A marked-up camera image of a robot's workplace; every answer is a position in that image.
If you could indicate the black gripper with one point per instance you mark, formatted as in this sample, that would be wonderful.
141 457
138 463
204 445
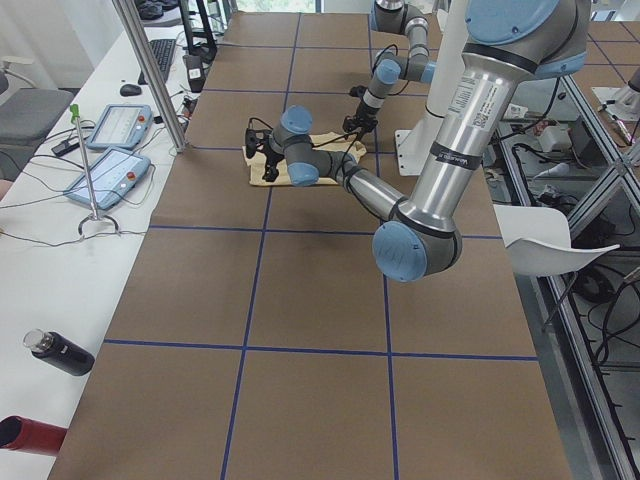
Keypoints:
360 112
273 156

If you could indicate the cream long-sleeve printed shirt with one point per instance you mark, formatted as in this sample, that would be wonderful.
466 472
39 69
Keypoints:
303 173

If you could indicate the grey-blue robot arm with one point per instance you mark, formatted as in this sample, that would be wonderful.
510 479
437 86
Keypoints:
508 42
400 18

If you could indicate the black labelled box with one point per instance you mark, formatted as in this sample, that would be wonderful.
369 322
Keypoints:
195 72

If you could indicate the teach pendant near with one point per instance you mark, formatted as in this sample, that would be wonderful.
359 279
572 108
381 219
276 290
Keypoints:
115 173

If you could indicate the teach pendant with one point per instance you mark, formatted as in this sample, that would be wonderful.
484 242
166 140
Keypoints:
115 173
120 125

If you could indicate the teach pendant far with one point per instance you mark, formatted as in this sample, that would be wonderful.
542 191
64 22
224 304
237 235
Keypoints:
120 125

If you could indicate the black computer keyboard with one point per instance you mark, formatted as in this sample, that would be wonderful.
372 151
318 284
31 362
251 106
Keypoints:
163 51

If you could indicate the dark grey computer mouse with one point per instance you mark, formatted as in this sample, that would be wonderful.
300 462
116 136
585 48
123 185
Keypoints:
130 90

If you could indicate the metal stand with green tip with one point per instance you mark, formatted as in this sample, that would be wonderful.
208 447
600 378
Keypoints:
94 215

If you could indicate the white plastic chair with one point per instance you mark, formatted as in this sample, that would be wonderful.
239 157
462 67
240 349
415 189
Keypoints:
538 241

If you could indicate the grey office chair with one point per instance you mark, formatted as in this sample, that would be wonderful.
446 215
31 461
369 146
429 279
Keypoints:
27 117

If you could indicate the black water bottle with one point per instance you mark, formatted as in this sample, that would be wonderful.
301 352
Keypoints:
58 351

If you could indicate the red water bottle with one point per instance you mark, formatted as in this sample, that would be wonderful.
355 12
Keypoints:
31 436

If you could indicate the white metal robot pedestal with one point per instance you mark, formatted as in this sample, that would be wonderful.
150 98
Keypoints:
412 146

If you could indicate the aluminium frame post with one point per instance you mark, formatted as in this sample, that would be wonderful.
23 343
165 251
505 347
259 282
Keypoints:
135 31

